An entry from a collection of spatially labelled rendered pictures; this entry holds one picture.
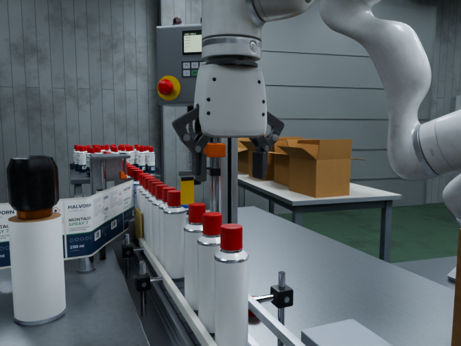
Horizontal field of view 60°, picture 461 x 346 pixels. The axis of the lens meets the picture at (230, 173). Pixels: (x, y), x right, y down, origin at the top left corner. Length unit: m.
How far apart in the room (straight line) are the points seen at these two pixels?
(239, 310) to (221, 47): 0.37
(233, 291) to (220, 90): 0.29
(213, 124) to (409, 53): 0.51
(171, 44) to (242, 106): 0.49
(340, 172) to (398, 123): 1.77
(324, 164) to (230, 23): 2.11
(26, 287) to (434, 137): 0.83
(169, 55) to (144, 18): 4.36
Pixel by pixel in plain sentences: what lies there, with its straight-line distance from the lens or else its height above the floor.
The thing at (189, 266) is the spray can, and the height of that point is 0.97.
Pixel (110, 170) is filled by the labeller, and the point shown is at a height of 1.10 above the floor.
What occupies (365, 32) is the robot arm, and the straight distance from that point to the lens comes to 0.94.
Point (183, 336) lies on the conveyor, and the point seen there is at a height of 0.88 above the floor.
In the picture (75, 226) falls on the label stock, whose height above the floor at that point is 1.00.
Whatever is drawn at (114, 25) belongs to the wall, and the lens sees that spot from 5.32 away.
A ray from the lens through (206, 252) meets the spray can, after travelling 0.67.
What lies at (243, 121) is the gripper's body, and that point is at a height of 1.24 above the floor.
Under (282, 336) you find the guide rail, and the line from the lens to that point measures 0.57.
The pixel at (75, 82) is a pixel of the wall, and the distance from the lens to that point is 5.22.
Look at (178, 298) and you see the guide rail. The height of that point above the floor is 0.91.
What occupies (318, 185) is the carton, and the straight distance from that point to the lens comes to 2.59.
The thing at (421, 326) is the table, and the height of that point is 0.83.
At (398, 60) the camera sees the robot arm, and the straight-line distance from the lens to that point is 0.91.
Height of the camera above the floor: 1.23
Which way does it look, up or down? 7 degrees down
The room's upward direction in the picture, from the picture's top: straight up
